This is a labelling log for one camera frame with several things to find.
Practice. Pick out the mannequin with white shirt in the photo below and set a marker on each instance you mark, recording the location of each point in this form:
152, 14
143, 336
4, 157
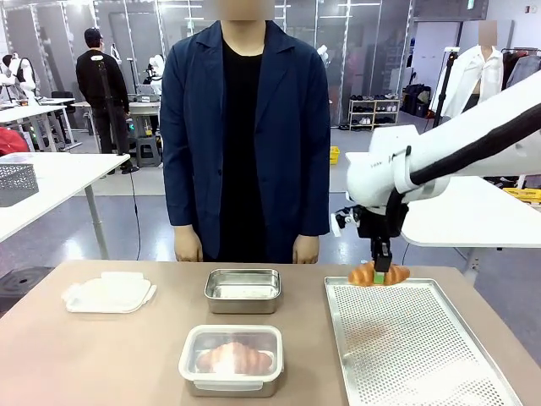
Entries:
469, 80

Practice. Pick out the man in black clothes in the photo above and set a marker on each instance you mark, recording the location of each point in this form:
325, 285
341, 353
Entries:
99, 84

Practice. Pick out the clear plastic box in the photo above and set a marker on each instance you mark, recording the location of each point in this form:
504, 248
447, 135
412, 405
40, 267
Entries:
14, 157

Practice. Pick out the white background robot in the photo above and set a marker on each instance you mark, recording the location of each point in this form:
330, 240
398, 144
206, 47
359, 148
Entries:
323, 53
23, 76
157, 69

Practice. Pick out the white shoe rack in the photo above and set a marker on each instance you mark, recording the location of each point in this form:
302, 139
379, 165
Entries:
374, 112

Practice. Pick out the steel rectangular container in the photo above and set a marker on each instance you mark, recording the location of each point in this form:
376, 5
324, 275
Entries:
243, 292
270, 387

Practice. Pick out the grey background workbench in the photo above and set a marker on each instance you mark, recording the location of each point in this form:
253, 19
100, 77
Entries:
143, 108

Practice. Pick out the grey mesh basket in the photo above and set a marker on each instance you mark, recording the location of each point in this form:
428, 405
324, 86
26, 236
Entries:
17, 184

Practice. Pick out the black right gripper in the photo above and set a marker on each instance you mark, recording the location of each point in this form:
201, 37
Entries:
372, 222

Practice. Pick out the black tripod pole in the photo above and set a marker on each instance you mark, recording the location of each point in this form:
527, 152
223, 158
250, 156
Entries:
444, 93

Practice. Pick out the golden croissant bread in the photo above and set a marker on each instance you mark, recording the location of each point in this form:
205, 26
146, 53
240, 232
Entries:
236, 359
359, 275

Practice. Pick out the person's right hand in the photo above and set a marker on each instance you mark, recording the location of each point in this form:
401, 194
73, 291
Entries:
188, 245

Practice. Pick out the red fabric item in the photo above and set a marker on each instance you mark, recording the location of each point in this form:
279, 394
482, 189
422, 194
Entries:
10, 141

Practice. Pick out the black camera tripod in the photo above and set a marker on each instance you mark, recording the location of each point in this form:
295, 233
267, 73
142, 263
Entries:
101, 67

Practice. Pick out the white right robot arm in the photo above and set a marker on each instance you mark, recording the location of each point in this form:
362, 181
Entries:
372, 177

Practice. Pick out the person in navy jacket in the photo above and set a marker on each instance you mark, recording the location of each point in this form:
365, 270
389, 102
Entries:
194, 127

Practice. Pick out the yellow plastic crate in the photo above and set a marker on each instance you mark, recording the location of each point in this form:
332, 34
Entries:
524, 195

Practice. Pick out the white table with grey leg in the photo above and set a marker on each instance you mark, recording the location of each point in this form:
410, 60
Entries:
72, 173

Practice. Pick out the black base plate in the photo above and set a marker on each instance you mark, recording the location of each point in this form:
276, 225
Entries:
23, 287

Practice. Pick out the perforated metal baking tray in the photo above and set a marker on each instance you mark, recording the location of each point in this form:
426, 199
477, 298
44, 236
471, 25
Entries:
406, 338

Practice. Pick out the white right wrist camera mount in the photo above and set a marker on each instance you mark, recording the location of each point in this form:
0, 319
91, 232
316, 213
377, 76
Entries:
340, 222

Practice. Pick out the large white table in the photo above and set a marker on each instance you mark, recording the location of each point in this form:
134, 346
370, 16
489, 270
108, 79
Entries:
465, 215

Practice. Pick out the black bags pile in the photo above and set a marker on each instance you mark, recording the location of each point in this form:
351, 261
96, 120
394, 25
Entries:
416, 101

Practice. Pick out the white background desk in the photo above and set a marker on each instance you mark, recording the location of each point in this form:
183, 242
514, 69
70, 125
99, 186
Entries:
29, 112

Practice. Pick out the person's left hand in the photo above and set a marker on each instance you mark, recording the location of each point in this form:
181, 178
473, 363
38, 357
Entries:
306, 250

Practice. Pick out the grey step stool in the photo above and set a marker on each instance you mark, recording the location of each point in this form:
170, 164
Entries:
148, 152

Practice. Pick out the clothes rack with garments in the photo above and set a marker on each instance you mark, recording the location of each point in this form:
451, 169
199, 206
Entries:
520, 67

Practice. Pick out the small yellow crate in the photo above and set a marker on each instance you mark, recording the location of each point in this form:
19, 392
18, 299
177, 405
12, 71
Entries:
334, 155

